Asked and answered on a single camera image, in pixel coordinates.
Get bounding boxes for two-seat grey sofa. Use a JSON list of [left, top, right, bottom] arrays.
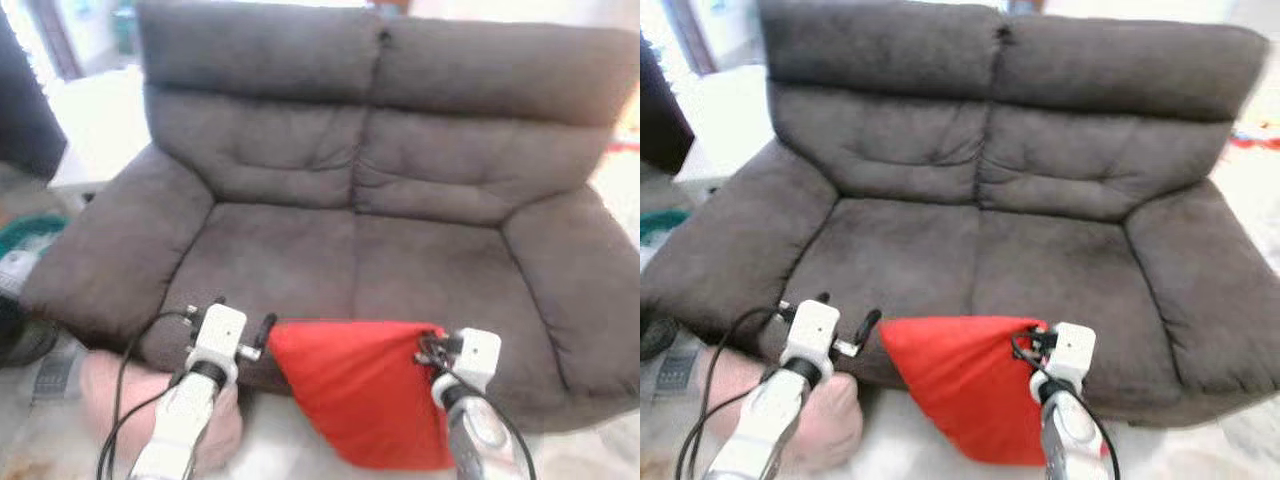
[[640, 0, 1280, 429], [20, 0, 641, 433]]

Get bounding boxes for white table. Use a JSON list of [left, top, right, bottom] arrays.
[[672, 65, 781, 206], [45, 65, 156, 201]]

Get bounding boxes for dark door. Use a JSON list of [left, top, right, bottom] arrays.
[[640, 35, 696, 173], [0, 10, 69, 181]]

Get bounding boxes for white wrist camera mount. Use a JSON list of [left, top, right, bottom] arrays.
[[784, 298, 842, 373], [196, 304, 248, 373], [1050, 322, 1097, 393], [452, 328, 503, 393]]

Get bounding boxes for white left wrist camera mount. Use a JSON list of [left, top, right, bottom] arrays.
[[196, 304, 248, 373], [784, 298, 842, 373]]

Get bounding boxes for red pillow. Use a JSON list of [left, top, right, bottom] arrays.
[[878, 315, 1061, 468], [266, 320, 456, 471]]

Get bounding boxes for teal basket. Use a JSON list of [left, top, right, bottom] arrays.
[[0, 213, 69, 263], [640, 208, 691, 249]]

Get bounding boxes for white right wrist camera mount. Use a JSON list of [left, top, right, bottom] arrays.
[[1050, 322, 1097, 393], [452, 328, 503, 393]]

